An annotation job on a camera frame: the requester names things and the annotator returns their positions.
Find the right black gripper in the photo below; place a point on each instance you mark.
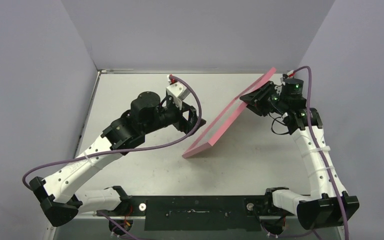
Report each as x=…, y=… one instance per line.
x=258, y=98

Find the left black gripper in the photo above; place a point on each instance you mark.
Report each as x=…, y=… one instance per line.
x=187, y=125

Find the pink wooden picture frame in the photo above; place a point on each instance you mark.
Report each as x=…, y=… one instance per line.
x=216, y=129

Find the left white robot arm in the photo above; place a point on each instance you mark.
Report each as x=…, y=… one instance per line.
x=59, y=194

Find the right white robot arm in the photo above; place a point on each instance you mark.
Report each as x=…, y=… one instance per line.
x=314, y=159

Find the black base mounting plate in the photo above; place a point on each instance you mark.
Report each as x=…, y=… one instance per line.
x=200, y=213

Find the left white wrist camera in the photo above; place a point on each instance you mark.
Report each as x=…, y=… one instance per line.
x=178, y=91

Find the aluminium rail front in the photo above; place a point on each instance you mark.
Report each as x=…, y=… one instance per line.
x=91, y=223

